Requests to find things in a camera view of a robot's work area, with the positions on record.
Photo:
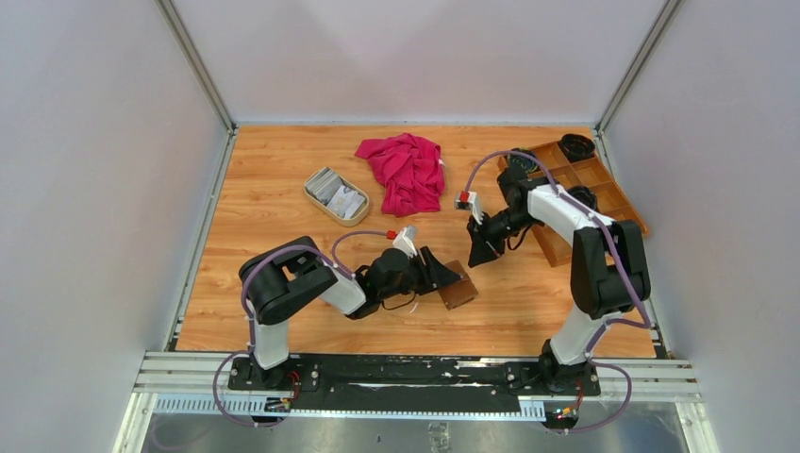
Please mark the crumpled pink cloth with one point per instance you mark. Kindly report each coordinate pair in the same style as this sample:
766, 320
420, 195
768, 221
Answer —
410, 170

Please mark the stack of credit cards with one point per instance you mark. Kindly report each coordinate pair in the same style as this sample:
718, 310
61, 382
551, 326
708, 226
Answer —
334, 191

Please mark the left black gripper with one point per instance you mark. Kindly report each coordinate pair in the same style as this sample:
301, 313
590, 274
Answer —
440, 275

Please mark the brown leather card holder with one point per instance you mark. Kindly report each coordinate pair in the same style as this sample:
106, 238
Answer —
461, 292

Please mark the aluminium frame rail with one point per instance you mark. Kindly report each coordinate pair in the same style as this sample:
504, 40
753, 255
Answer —
196, 383

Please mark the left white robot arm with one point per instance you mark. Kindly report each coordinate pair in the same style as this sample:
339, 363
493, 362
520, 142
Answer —
279, 283

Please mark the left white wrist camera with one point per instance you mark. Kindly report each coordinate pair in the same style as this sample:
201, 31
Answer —
402, 240

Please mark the beige card tray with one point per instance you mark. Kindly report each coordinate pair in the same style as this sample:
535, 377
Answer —
336, 197

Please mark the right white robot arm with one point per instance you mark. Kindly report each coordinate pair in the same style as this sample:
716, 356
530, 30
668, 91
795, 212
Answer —
609, 277

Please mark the brown wooden compartment tray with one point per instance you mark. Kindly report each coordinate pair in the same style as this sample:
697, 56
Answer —
575, 164

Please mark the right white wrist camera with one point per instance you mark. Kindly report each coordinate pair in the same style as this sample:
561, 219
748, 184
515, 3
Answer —
470, 201

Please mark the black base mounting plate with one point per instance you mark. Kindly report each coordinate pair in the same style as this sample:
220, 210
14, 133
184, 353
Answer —
335, 382

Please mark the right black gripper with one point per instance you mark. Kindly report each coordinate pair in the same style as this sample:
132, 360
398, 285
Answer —
484, 251

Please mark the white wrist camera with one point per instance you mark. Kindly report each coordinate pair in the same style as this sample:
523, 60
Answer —
470, 201
402, 240

